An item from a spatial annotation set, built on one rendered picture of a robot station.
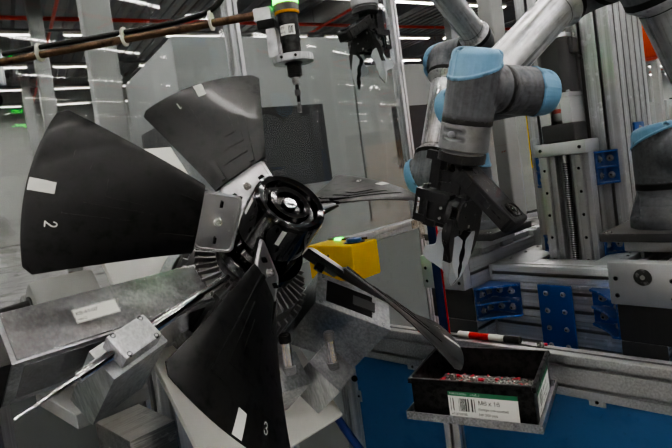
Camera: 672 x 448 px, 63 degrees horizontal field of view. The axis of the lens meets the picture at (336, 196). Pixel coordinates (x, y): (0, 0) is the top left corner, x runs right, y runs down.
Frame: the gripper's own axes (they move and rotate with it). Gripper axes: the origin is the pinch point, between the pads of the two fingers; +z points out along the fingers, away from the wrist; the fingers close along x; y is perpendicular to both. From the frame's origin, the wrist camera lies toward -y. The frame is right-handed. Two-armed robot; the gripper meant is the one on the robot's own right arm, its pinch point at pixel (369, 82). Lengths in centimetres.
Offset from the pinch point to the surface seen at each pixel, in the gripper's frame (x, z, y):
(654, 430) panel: -65, 74, -15
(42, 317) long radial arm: -17, 36, -93
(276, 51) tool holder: -24, 1, -53
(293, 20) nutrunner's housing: -27, -4, -51
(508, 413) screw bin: -50, 65, -37
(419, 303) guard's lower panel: 46, 84, 70
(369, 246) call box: -3.5, 42.3, -12.7
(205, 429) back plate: -20, 58, -74
